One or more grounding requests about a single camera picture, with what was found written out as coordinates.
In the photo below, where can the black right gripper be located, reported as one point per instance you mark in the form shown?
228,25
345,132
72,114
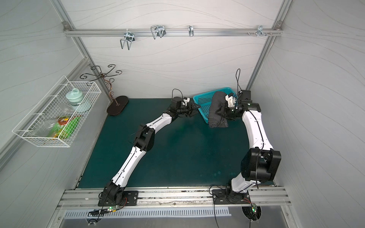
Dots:
223,106

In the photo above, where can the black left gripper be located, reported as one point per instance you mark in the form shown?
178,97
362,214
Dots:
191,107

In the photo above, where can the dark grey long pants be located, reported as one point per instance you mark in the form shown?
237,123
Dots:
217,110

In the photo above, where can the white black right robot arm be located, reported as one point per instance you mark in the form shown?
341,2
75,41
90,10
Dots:
261,162

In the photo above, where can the teal plastic mesh basket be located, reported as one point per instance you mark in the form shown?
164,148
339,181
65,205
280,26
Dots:
204,100

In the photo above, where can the dark oval stand base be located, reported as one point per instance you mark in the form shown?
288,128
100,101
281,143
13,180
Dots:
117,105

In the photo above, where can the small metal hook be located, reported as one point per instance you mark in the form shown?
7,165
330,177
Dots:
191,30

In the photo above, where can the ornate metal hook stand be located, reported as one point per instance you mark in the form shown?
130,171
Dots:
106,77

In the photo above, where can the curved metal hook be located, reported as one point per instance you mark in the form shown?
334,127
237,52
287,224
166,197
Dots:
157,31

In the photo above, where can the double metal hook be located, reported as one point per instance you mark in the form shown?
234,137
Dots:
127,40

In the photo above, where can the white vent strip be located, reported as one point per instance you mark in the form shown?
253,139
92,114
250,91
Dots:
190,212

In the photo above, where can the pale green lidded jar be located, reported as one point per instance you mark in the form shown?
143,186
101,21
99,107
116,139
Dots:
77,100

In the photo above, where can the green snack packet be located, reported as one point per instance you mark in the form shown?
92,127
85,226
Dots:
64,127

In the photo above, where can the metal bracket hook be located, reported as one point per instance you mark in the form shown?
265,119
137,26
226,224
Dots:
259,32

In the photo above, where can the white wire wall basket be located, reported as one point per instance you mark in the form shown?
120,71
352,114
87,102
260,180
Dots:
35,126

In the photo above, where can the aluminium top rail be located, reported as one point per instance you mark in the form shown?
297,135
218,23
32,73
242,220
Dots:
170,32

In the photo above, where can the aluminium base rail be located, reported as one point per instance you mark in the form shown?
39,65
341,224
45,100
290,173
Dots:
160,197

